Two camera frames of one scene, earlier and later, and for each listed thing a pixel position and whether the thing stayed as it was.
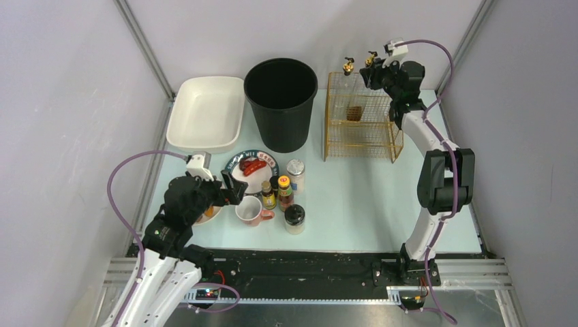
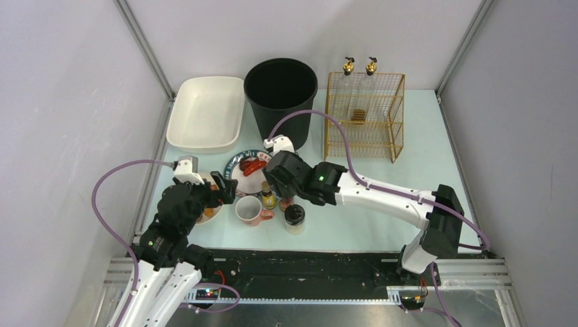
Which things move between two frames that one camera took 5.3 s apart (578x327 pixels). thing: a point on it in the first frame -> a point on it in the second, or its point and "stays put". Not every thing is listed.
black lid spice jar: [294, 217] stays put
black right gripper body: [379, 74] -> [277, 170]
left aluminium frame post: [146, 48] stays put
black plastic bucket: [282, 92] stays put
